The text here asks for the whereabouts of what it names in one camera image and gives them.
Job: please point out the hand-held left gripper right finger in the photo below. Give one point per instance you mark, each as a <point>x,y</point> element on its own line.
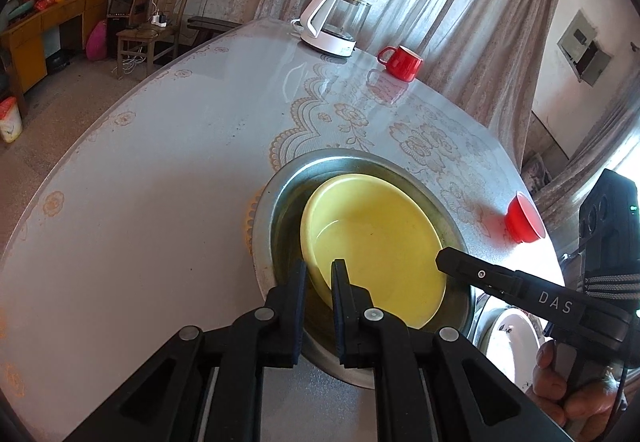
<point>339,317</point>

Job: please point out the wooden chair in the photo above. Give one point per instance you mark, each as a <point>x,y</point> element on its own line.
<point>137,37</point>

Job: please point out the stainless steel basin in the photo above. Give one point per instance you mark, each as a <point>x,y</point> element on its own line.
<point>285,202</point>

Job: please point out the red mug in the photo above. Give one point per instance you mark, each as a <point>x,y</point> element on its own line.
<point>402,64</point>

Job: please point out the person's right hand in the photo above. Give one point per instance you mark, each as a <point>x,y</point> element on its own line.
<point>590,402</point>

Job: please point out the white power strip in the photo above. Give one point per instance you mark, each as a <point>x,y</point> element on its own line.
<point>159,20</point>

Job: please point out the red and white bucket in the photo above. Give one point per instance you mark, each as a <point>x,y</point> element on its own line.
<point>10,119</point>

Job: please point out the dark wooden bench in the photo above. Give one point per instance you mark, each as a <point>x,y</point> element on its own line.
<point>212,24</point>

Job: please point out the yellow bowl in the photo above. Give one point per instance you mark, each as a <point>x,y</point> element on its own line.
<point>380,242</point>

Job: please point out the white printed plate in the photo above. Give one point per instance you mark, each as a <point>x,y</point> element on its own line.
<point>510,352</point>

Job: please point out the black speaker box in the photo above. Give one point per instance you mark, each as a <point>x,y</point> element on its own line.
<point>127,7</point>

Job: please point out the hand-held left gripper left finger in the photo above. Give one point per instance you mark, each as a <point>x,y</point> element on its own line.
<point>299,312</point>

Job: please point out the pink bag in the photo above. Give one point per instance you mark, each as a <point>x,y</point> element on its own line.
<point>96,42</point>

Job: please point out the yellow wooden desk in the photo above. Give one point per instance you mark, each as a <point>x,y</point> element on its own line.
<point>30,37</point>

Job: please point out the grey wall electrical box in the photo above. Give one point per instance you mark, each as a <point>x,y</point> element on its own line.
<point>585,47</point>

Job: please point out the small red cup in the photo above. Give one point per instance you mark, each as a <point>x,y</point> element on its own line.
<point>522,217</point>

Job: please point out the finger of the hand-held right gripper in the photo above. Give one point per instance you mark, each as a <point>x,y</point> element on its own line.
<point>475,272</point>

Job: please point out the floral lace-print tablecloth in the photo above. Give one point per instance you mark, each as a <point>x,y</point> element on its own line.
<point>150,202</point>

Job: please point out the white glass kettle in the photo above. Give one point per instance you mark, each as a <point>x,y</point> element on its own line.
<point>330,39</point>

